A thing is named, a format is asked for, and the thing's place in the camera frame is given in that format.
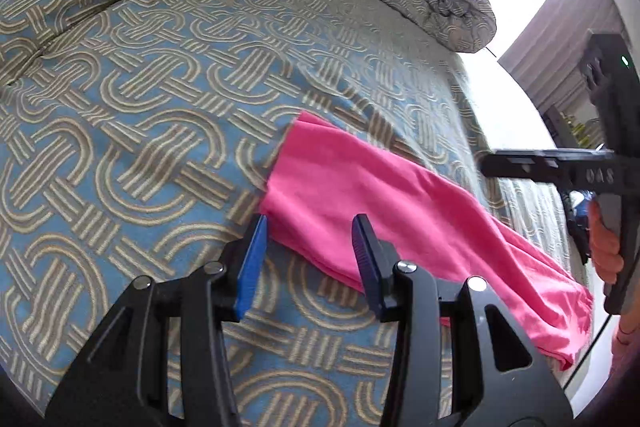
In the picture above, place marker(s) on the bed with patterned sheet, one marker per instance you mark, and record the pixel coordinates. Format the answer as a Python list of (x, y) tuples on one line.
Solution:
[(150, 107)]

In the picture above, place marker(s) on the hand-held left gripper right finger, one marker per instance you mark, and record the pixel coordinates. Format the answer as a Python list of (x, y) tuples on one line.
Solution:
[(367, 269)]

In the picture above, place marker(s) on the grey dressing table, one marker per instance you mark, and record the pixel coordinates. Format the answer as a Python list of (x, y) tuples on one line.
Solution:
[(555, 124)]

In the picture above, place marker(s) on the person's right hand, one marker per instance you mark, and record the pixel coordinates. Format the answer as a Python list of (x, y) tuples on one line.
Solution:
[(606, 247)]

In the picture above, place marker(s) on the person's right forearm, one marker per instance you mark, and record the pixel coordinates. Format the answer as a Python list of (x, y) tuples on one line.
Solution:
[(627, 337)]

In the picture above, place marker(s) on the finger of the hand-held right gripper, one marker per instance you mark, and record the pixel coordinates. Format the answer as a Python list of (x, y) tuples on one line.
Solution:
[(525, 166)]

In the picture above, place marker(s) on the beige curtain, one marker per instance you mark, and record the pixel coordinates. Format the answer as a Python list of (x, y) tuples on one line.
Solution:
[(565, 47)]

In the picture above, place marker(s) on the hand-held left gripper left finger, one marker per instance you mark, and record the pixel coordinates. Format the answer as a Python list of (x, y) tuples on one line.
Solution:
[(250, 269)]

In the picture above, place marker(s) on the pink pants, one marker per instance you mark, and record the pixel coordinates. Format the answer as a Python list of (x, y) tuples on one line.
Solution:
[(400, 207)]

